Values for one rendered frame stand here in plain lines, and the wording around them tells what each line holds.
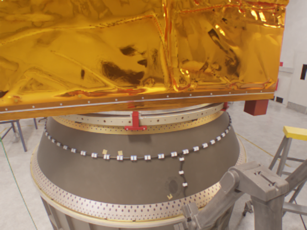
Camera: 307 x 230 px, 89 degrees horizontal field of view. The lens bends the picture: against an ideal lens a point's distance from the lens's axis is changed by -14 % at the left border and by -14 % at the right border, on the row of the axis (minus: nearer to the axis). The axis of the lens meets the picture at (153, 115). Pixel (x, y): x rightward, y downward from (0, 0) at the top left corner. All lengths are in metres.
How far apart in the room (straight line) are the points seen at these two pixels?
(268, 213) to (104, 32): 0.95
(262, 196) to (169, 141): 0.76
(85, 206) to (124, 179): 0.30
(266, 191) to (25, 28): 1.09
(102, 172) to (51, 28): 0.83
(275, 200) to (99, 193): 0.95
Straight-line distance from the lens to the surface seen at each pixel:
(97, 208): 1.19
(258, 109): 1.64
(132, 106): 1.07
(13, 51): 1.06
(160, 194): 1.13
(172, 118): 1.06
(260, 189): 0.44
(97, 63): 0.96
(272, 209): 0.47
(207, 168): 1.26
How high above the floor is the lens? 2.07
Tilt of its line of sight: 20 degrees down
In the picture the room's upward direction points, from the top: straight up
